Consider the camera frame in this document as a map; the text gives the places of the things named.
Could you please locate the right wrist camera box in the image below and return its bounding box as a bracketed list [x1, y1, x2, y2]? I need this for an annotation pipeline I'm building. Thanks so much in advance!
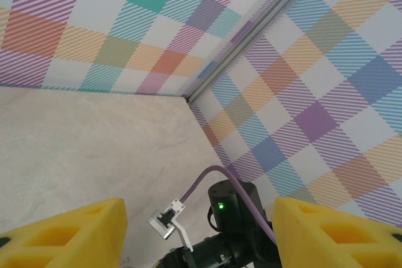
[147, 198, 195, 254]

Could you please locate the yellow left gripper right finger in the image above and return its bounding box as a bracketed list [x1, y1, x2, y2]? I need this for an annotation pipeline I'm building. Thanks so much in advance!
[271, 196, 402, 268]

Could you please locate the aluminium frame post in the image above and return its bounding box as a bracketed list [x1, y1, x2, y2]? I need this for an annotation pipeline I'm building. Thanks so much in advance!
[184, 0, 318, 106]

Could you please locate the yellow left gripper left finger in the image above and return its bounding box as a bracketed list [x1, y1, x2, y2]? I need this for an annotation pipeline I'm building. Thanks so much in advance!
[0, 198, 128, 268]

